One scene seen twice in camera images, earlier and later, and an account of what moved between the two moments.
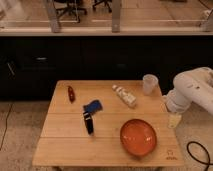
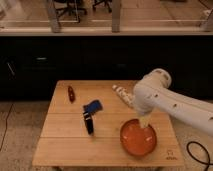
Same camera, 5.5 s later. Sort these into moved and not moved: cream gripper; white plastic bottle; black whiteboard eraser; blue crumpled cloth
Moved: cream gripper
Not moved: white plastic bottle; black whiteboard eraser; blue crumpled cloth
